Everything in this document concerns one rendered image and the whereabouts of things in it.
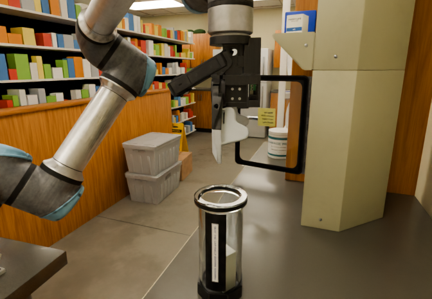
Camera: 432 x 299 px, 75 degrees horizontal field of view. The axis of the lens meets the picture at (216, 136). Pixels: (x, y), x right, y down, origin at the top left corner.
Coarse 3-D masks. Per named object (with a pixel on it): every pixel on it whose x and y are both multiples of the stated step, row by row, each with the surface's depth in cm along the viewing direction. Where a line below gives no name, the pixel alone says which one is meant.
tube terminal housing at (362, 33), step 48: (336, 0) 72; (384, 0) 73; (336, 48) 74; (384, 48) 77; (336, 96) 77; (384, 96) 81; (336, 144) 80; (384, 144) 85; (336, 192) 83; (384, 192) 91
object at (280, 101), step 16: (272, 96) 115; (288, 96) 112; (240, 112) 124; (256, 112) 120; (272, 112) 117; (288, 112) 114; (256, 128) 122; (272, 128) 118; (288, 128) 115; (240, 144) 127; (256, 144) 123; (272, 144) 120; (288, 144) 116; (304, 144) 113; (256, 160) 125; (272, 160) 121; (288, 160) 118
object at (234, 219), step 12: (204, 192) 60; (216, 192) 62; (228, 192) 62; (240, 192) 59; (204, 204) 53; (216, 204) 53; (228, 204) 53; (204, 216) 55; (228, 216) 54; (240, 216) 56; (204, 228) 56; (228, 228) 55; (240, 228) 57; (204, 240) 56; (228, 240) 55; (240, 240) 58; (204, 252) 57; (228, 252) 56; (240, 252) 59; (204, 264) 58; (228, 264) 57; (240, 264) 59; (204, 276) 58; (228, 276) 57; (240, 276) 60; (228, 288) 58
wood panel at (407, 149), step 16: (304, 0) 107; (416, 0) 96; (416, 16) 97; (416, 32) 98; (416, 48) 99; (416, 64) 100; (416, 80) 101; (416, 96) 102; (400, 112) 105; (416, 112) 103; (400, 128) 106; (416, 128) 104; (400, 144) 107; (416, 144) 105; (400, 160) 108; (416, 160) 106; (288, 176) 125; (304, 176) 122; (400, 176) 109; (416, 176) 108; (400, 192) 111
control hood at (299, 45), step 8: (296, 32) 77; (304, 32) 76; (312, 32) 76; (280, 40) 79; (288, 40) 78; (296, 40) 77; (304, 40) 77; (312, 40) 76; (288, 48) 78; (296, 48) 78; (304, 48) 77; (312, 48) 76; (296, 56) 78; (304, 56) 77; (312, 56) 77; (304, 64) 78; (312, 64) 77
